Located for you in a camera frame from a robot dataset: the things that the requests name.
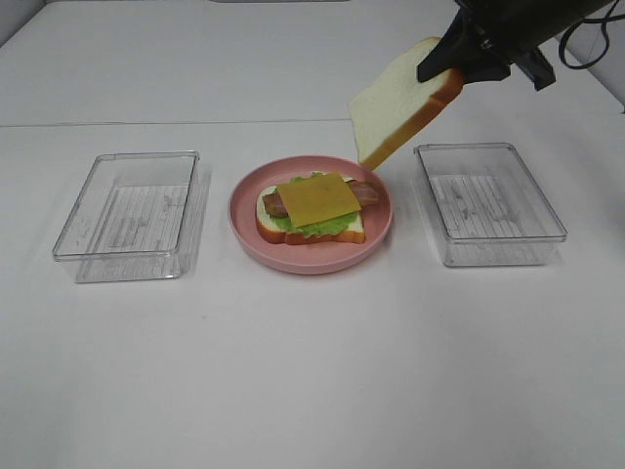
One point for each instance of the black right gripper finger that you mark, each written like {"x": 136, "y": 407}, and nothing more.
{"x": 455, "y": 48}
{"x": 478, "y": 68}

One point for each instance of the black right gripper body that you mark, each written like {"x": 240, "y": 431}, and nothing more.
{"x": 515, "y": 29}

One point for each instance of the bread slice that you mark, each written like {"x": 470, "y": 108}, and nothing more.
{"x": 354, "y": 233}
{"x": 397, "y": 106}

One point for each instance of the bacon strip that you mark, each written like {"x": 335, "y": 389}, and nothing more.
{"x": 365, "y": 193}
{"x": 274, "y": 205}

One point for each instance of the yellow cheese slice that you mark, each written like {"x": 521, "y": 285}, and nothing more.
{"x": 317, "y": 199}

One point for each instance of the green lettuce leaf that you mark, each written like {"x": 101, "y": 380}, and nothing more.
{"x": 322, "y": 204}

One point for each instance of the right clear plastic tray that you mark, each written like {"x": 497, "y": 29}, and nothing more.
{"x": 485, "y": 208}

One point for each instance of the clear plastic tray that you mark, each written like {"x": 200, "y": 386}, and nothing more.
{"x": 138, "y": 216}
{"x": 485, "y": 208}

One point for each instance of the pink round plate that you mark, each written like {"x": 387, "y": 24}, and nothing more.
{"x": 316, "y": 258}

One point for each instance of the left clear plastic tray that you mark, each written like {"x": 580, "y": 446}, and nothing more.
{"x": 138, "y": 216}

